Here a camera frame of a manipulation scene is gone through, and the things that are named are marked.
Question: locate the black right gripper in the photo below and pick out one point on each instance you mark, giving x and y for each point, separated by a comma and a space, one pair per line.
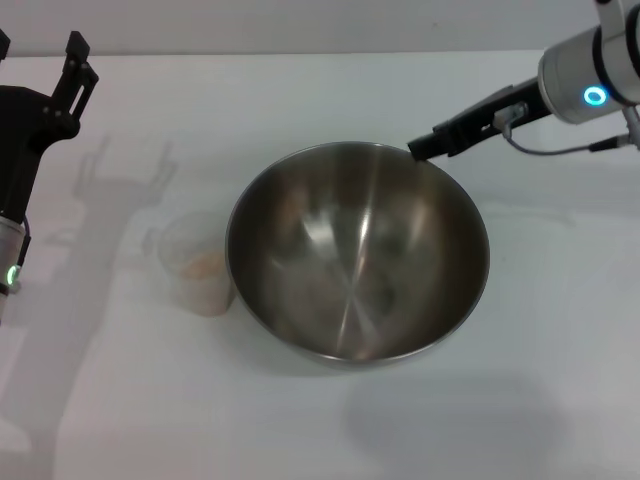
480, 120

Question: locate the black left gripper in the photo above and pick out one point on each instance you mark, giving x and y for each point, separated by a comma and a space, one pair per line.
17, 130

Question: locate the stainless steel mixing bowl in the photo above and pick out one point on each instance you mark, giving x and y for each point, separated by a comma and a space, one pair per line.
360, 250

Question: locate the clear plastic measuring cup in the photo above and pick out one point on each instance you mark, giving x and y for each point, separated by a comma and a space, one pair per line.
185, 240

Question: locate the white rice grains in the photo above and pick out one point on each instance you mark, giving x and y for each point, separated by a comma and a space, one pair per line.
202, 270

